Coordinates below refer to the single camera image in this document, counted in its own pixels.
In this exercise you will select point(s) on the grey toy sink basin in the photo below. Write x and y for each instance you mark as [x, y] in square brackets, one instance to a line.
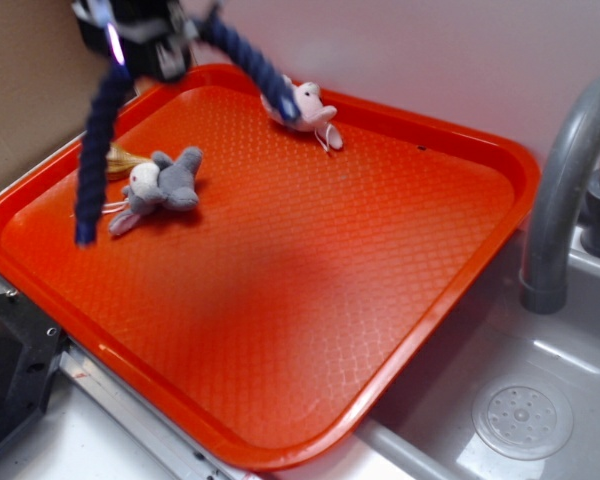
[423, 423]

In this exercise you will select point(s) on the aluminium rail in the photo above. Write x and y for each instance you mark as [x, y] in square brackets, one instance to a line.
[96, 427]

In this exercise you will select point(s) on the pink plush toy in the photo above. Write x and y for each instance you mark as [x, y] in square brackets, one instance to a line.
[315, 116]

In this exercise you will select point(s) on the brown cardboard panel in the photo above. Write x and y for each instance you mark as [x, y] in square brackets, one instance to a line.
[47, 78]

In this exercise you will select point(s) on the clear sink drain strainer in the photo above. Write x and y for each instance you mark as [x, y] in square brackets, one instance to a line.
[522, 420]

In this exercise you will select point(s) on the orange plastic tray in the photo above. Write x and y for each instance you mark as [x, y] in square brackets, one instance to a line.
[266, 322]

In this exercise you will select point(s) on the grey sink faucet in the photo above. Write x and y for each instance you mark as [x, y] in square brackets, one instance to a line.
[559, 203]

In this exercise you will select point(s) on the grey plush bunny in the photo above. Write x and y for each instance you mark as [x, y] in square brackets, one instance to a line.
[161, 183]

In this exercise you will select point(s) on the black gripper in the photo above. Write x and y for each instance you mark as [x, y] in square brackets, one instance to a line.
[94, 39]

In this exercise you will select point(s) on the tan seashell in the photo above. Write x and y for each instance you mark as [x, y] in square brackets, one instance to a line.
[120, 162]

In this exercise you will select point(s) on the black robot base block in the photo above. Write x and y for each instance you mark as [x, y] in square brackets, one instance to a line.
[31, 343]

